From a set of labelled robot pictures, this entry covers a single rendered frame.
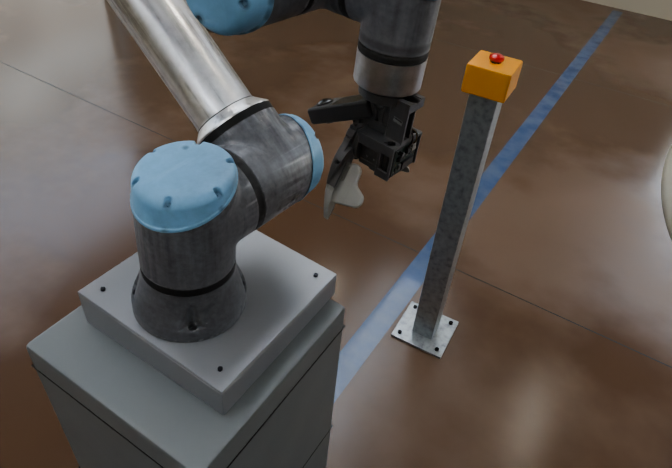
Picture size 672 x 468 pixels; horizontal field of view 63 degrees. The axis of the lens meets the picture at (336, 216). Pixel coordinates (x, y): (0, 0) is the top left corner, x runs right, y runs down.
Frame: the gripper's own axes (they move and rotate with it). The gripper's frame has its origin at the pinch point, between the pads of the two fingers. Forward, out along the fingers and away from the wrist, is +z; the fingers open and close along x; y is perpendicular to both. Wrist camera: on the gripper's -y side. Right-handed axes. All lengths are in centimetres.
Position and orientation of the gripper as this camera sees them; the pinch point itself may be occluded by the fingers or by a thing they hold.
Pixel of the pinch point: (353, 196)
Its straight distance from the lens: 85.9
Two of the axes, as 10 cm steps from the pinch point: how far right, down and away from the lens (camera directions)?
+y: 7.7, 4.8, -4.3
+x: 6.3, -4.4, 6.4
